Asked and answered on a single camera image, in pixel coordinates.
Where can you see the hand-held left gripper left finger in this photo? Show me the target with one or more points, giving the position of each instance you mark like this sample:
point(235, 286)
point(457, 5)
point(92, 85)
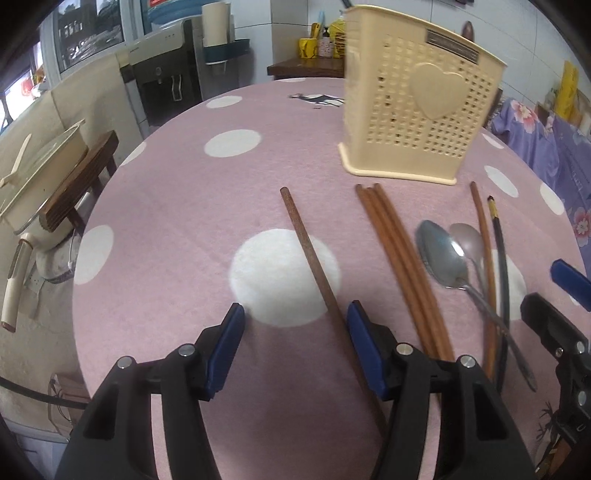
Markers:
point(226, 350)

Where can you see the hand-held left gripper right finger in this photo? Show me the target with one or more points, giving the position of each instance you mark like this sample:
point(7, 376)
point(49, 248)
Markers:
point(364, 350)

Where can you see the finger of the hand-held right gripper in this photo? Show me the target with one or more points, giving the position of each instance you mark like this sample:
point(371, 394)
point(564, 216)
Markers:
point(549, 323)
point(569, 277)

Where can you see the black chopstick gold band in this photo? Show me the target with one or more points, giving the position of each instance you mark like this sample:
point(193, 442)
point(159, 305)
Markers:
point(501, 258)

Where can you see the reddish brown wooden chopstick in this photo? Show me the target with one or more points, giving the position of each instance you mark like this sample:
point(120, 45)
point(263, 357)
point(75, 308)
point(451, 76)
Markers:
point(403, 277)
point(425, 277)
point(414, 277)

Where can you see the light brown wooden chopstick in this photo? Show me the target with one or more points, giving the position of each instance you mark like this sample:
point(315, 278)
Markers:
point(485, 249)

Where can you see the dark rough wooden chopstick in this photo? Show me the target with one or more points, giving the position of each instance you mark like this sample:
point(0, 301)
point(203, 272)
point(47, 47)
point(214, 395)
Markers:
point(314, 263)

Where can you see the small matte metal spoon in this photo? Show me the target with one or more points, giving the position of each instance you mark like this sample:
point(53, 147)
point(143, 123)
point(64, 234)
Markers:
point(468, 242)

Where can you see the large shiny metal spoon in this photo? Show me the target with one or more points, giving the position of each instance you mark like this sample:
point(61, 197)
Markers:
point(441, 258)

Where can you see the cream plastic utensil holder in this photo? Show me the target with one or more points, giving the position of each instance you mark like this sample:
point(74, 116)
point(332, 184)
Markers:
point(415, 129)

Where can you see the purple floral cloth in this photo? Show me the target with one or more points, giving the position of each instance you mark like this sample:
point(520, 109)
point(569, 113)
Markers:
point(545, 143)

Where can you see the pink polka-dot tablecloth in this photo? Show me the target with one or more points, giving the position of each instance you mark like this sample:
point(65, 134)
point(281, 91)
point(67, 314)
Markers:
point(184, 207)

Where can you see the yellow package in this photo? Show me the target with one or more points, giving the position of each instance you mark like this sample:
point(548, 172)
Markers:
point(567, 90)

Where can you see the dark wooden stool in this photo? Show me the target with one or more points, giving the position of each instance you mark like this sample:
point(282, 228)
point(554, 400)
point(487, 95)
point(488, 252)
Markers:
point(78, 180)

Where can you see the cream electric pot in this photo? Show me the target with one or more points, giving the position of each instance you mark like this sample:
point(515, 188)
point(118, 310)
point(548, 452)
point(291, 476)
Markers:
point(41, 175)

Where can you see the black and white water dispenser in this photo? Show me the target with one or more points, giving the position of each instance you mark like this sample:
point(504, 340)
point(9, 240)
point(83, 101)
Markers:
point(161, 78)

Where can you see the dark wooden side table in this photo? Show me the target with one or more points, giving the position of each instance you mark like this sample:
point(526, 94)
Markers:
point(304, 67)

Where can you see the beige cloth cover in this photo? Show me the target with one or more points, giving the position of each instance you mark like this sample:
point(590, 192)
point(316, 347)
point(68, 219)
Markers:
point(83, 97)

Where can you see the yellow cup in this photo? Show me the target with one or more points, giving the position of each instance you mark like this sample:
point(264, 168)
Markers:
point(308, 48)

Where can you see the small pink bottle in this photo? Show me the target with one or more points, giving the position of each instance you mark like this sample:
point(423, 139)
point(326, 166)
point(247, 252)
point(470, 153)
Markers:
point(325, 44)

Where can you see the yellow striped bottle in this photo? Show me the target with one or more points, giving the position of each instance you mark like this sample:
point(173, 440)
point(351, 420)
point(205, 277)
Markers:
point(339, 39)

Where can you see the white paper roll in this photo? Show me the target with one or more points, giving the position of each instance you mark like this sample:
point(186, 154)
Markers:
point(216, 23)

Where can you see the blue wall shelf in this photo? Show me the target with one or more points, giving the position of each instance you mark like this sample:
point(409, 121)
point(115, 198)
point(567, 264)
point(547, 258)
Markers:
point(226, 50)

